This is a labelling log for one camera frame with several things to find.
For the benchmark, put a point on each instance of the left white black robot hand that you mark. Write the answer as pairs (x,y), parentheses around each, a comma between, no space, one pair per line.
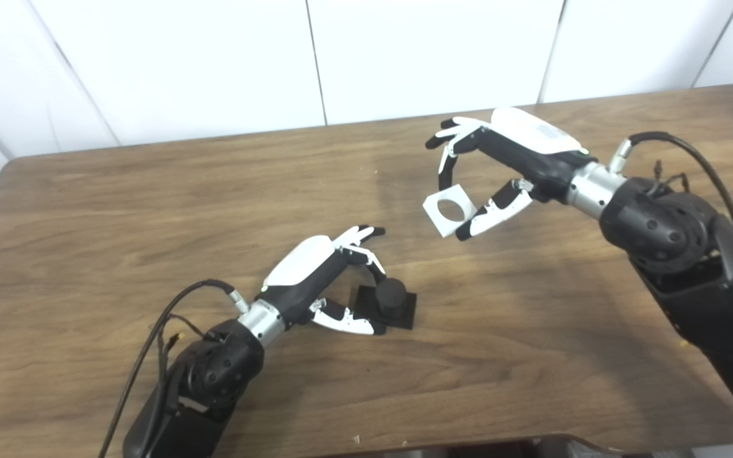
(303,270)

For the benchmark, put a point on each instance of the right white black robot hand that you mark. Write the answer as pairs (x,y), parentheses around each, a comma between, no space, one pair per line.
(532,146)

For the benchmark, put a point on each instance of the black peg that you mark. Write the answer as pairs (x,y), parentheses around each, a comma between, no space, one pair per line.
(392,299)

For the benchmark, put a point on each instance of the white square piece with hole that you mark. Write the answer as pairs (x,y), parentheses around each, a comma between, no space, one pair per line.
(435,219)

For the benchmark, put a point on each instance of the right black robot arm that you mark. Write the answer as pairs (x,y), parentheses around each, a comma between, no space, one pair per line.
(678,242)

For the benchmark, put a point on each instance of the black robot torso edge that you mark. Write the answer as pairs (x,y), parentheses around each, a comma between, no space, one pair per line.
(532,448)

